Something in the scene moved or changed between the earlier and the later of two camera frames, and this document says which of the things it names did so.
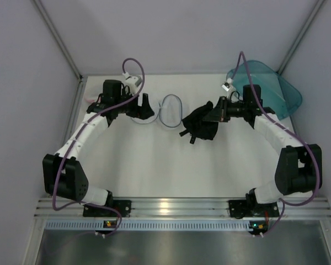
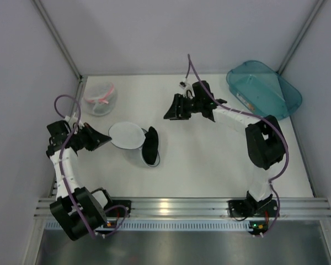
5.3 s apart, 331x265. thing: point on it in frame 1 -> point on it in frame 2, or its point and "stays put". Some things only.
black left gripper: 139,106 -> 87,137
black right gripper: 222,109 -> 180,105
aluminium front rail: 52,208 stays put
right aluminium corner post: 300,35 stays put
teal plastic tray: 278,96 stays put
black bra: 196,127 -> 150,144
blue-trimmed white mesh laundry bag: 170,110 -> 131,136
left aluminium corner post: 81,81 stays put
